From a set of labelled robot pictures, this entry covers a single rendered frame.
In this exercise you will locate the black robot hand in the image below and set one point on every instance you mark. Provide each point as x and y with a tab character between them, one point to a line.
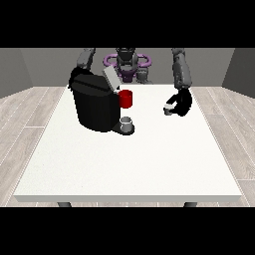
76	74
182	102

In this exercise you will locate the small grey coffee pod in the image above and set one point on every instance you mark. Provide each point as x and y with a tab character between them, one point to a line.
168	109

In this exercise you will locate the pale grey machine lid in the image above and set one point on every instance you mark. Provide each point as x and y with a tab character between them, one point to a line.
111	77

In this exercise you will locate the black coffee machine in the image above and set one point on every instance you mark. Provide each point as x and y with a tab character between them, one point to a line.
94	106

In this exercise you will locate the red pod holder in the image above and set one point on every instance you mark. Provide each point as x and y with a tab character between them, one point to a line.
126	98

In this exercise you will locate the grey trunk with purple rings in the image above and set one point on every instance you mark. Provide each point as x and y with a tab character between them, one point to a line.
127	65

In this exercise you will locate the small grey cup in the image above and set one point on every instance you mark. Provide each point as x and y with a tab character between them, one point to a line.
126	124

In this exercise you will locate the dark table leg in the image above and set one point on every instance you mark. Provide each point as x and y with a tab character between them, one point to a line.
190	204
64	204

